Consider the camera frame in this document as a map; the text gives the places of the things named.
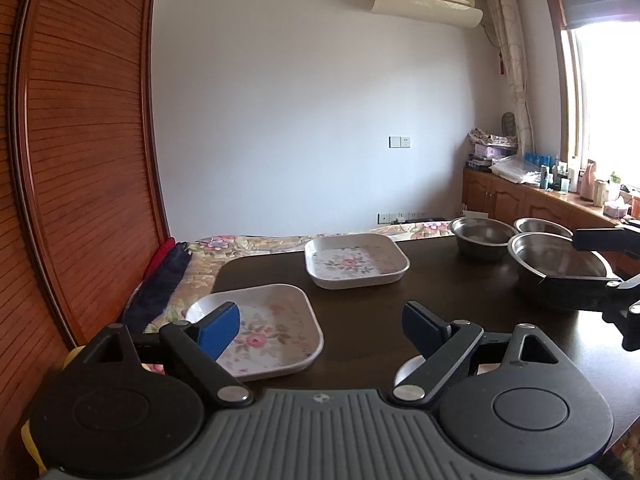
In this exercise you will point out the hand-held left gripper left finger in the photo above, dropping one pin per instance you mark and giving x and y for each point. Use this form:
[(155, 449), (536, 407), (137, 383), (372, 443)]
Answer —
[(220, 331)]

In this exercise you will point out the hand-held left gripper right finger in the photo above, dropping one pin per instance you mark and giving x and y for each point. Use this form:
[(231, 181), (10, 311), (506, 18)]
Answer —
[(420, 326)]

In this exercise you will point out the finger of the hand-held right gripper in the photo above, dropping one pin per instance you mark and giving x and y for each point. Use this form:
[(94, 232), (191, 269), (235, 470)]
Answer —
[(622, 305), (600, 240)]

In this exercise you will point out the large steel bowl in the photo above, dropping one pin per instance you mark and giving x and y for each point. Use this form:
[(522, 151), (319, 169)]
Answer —
[(555, 265)]

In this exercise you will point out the square floral plate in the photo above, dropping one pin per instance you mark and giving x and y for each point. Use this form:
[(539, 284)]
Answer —
[(280, 330), (350, 262)]

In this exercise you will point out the pink tissue box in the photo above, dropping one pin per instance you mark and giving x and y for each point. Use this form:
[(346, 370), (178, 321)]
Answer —
[(616, 208)]

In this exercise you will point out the white dish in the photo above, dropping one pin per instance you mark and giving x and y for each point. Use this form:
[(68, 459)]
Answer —
[(409, 367)]

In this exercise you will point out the white jar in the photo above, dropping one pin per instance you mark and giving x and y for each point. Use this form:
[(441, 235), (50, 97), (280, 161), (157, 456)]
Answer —
[(600, 192)]

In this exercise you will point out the orange packet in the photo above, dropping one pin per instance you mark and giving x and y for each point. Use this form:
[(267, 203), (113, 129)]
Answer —
[(635, 205)]

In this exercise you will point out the pink bottle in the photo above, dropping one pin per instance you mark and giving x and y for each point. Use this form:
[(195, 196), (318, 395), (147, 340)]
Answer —
[(588, 180)]

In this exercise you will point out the floral blanket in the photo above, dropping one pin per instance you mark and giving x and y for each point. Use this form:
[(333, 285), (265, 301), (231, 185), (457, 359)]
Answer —
[(205, 270)]

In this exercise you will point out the navy cloth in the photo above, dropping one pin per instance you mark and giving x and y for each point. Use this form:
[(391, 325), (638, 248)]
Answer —
[(155, 295)]

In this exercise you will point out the group of toiletry bottles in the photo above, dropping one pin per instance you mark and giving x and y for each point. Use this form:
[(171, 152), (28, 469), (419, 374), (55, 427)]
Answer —
[(557, 175)]

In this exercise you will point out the red cloth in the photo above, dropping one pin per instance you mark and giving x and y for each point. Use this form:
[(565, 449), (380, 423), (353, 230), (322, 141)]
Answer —
[(159, 257)]

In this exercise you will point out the blue boxes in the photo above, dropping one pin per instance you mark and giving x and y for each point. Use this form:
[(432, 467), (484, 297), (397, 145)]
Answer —
[(537, 158)]

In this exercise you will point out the wooden cabinet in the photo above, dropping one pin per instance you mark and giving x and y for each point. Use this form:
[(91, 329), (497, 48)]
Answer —
[(505, 197)]

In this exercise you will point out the clear plastic bags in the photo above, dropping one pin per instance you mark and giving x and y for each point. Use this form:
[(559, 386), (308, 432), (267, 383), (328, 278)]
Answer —
[(515, 170)]

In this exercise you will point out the stack of books and papers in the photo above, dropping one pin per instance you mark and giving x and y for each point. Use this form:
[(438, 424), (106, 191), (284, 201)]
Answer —
[(487, 147)]

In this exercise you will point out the dark figurine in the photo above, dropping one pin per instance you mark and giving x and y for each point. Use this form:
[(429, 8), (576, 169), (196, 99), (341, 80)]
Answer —
[(509, 125)]

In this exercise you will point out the patterned cream curtain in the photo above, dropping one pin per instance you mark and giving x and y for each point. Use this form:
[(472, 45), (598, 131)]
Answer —
[(515, 60)]

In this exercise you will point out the red tassel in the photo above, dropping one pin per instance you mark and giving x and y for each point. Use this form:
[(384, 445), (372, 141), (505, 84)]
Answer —
[(502, 62)]

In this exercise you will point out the wooden louvered wardrobe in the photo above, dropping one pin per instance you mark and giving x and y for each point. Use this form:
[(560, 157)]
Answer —
[(85, 160)]

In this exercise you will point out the yellow cloth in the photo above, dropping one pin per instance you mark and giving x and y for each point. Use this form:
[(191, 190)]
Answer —
[(31, 442)]

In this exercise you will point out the white air deflector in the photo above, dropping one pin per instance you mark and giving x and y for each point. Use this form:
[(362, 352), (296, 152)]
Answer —
[(430, 12)]

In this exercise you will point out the row of wall outlets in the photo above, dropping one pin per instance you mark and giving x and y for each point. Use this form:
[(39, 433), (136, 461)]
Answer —
[(400, 217)]

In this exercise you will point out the white wall switch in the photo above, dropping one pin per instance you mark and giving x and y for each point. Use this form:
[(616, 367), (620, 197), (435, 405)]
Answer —
[(400, 141)]

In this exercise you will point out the wooden window frame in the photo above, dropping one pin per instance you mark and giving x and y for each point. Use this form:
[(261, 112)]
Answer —
[(555, 60)]

